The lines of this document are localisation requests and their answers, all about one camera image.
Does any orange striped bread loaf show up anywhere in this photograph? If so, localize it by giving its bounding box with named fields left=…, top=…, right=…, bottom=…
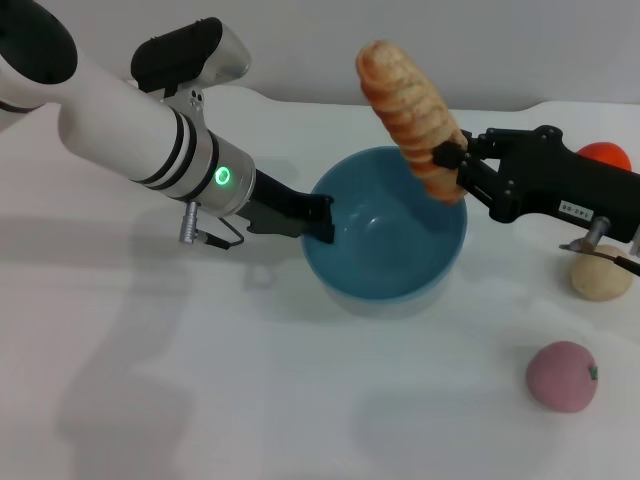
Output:
left=355, top=39, right=469, bottom=205

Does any blue bowl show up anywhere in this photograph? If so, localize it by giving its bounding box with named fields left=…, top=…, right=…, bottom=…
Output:
left=299, top=145, right=469, bottom=317

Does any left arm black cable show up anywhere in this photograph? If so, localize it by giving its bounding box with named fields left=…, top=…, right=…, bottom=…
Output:
left=179, top=199, right=246, bottom=250

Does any red toy fruit with stem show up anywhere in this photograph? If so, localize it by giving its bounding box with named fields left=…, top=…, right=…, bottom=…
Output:
left=577, top=142, right=632, bottom=174

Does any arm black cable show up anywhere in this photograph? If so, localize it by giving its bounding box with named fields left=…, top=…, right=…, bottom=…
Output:
left=558, top=217, right=640, bottom=276
left=179, top=199, right=246, bottom=250

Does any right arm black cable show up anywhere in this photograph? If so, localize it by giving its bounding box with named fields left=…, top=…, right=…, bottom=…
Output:
left=558, top=217, right=640, bottom=276

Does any beige round potato toy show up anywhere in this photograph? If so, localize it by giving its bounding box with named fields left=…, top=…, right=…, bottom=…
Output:
left=571, top=243, right=634, bottom=301

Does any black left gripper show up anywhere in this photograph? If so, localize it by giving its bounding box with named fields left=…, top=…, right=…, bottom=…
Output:
left=234, top=168, right=336, bottom=245

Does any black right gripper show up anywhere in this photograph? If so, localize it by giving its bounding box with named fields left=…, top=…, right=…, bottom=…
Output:
left=431, top=124, right=640, bottom=242

